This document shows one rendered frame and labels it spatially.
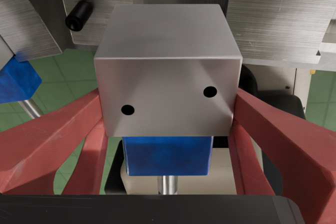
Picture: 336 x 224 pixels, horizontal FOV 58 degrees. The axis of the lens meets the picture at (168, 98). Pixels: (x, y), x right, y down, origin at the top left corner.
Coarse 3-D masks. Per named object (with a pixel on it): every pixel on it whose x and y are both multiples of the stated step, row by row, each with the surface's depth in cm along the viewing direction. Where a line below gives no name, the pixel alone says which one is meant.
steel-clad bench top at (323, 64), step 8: (72, 40) 31; (72, 48) 32; (80, 48) 31; (88, 48) 31; (96, 48) 31; (320, 56) 28; (328, 56) 28; (264, 64) 30; (272, 64) 29; (280, 64) 29; (288, 64) 29; (296, 64) 29; (304, 64) 29; (312, 64) 29; (320, 64) 29; (328, 64) 29
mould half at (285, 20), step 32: (64, 0) 18; (96, 0) 17; (128, 0) 17; (256, 0) 16; (288, 0) 16; (320, 0) 16; (96, 32) 19; (256, 32) 17; (288, 32) 17; (320, 32) 17
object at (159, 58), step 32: (128, 32) 12; (160, 32) 12; (192, 32) 12; (224, 32) 12; (96, 64) 10; (128, 64) 10; (160, 64) 10; (192, 64) 10; (224, 64) 10; (128, 96) 11; (160, 96) 11; (192, 96) 11; (224, 96) 11; (128, 128) 12; (160, 128) 12; (192, 128) 12; (224, 128) 12; (128, 160) 15; (160, 160) 15; (192, 160) 15; (160, 192) 18
